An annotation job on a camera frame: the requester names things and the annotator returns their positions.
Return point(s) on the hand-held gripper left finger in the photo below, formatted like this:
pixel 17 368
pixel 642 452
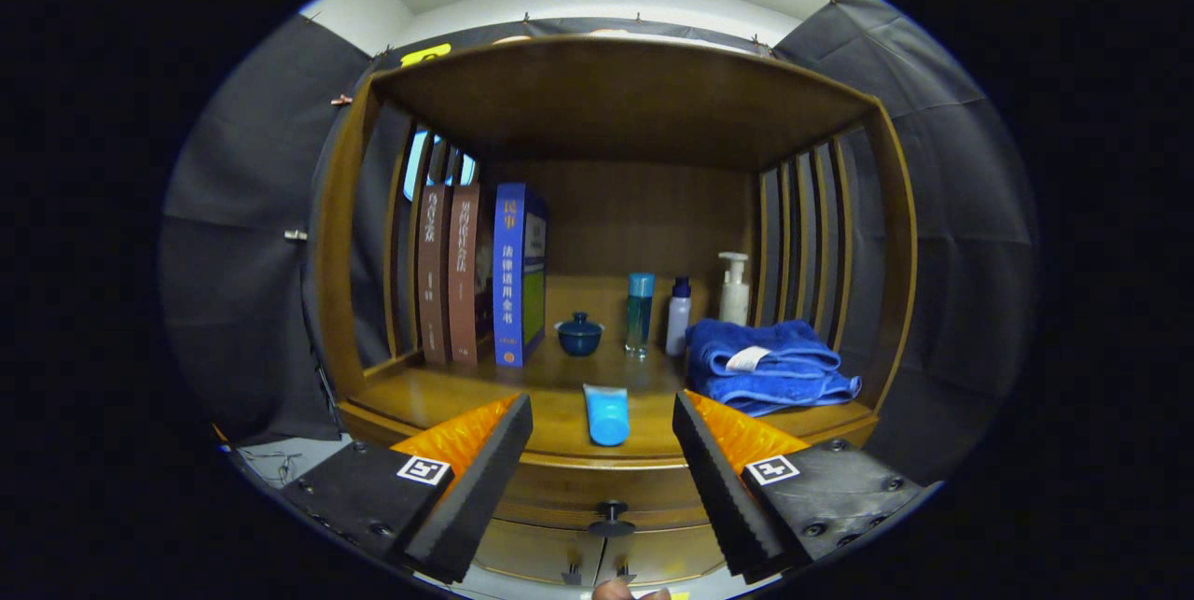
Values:
pixel 466 497

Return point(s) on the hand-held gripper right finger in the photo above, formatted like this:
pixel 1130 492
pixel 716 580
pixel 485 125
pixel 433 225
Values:
pixel 723 488

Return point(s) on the wooden drawer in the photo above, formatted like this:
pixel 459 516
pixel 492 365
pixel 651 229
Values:
pixel 653 488

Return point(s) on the blue cosmetic tube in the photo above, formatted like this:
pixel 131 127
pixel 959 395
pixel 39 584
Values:
pixel 607 418

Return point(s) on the wooden cabinet door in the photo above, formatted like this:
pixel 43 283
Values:
pixel 532 553
pixel 672 555

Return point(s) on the wooden countertop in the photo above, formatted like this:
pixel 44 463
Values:
pixel 555 395

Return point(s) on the wooden cabinet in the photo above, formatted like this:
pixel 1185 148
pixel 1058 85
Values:
pixel 634 105

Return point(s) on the yellow floor tape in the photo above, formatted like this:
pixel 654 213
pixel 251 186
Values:
pixel 673 595

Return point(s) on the blue folded towel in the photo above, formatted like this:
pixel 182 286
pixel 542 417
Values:
pixel 793 376

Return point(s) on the white bottle blue cap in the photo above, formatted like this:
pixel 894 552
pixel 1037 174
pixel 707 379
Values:
pixel 678 325

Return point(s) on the clear blue bottle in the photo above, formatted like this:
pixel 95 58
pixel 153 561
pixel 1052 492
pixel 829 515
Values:
pixel 640 315

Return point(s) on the white pump bottle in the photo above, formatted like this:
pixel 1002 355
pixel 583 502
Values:
pixel 734 297

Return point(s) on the blue lidded teacup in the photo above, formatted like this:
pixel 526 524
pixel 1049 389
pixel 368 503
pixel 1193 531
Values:
pixel 579 337

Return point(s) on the blue book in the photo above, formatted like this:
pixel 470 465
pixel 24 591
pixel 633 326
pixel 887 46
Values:
pixel 508 283

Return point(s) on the brown book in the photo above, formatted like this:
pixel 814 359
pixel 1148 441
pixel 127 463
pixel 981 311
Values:
pixel 434 273
pixel 464 273

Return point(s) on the black backdrop cloth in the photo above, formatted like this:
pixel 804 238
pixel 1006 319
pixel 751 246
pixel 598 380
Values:
pixel 961 208

